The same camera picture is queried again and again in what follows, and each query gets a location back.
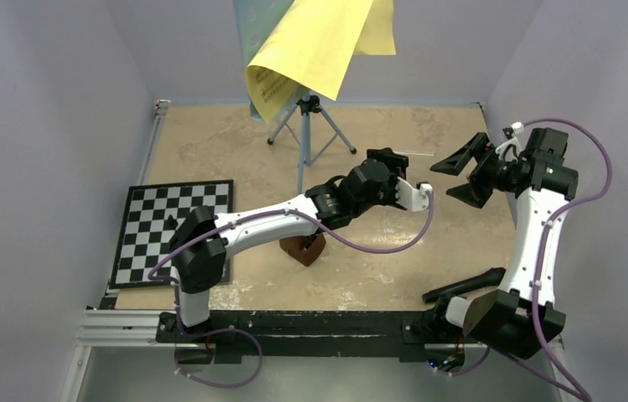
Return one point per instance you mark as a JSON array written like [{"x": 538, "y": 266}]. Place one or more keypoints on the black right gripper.
[{"x": 471, "y": 193}]

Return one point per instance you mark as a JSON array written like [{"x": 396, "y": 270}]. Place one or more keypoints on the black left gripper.
[{"x": 397, "y": 167}]

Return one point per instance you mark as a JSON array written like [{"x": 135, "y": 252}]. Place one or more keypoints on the clear plastic metronome cover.
[{"x": 413, "y": 153}]

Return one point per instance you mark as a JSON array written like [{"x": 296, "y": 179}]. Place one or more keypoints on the brown wooden metronome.
[{"x": 304, "y": 249}]

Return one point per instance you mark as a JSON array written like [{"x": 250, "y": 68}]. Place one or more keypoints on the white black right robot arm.
[{"x": 541, "y": 185}]

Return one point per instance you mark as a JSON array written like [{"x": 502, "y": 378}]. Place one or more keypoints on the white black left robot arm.
[{"x": 204, "y": 241}]

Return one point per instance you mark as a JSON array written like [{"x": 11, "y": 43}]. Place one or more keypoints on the blue tripod music stand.
[{"x": 309, "y": 105}]

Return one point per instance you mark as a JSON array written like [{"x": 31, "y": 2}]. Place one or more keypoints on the black cylindrical tube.
[{"x": 491, "y": 277}]

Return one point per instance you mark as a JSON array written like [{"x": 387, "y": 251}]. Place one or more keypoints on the yellow sheet music paper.
[{"x": 291, "y": 47}]

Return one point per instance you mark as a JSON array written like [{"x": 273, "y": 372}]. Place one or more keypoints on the small black chess piece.
[{"x": 171, "y": 223}]

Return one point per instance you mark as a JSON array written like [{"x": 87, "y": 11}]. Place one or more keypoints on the black white checkerboard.
[{"x": 144, "y": 235}]

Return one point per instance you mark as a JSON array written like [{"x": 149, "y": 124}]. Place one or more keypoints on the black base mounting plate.
[{"x": 446, "y": 356}]

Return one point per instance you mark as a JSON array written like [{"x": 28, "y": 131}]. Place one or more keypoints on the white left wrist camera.
[{"x": 413, "y": 198}]

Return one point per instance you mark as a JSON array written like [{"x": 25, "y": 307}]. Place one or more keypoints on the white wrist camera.
[
  {"x": 508, "y": 151},
  {"x": 413, "y": 198}
]

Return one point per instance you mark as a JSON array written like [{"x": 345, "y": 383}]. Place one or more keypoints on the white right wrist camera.
[{"x": 508, "y": 151}]

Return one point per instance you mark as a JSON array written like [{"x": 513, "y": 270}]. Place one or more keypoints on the aluminium frame rail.
[{"x": 150, "y": 327}]

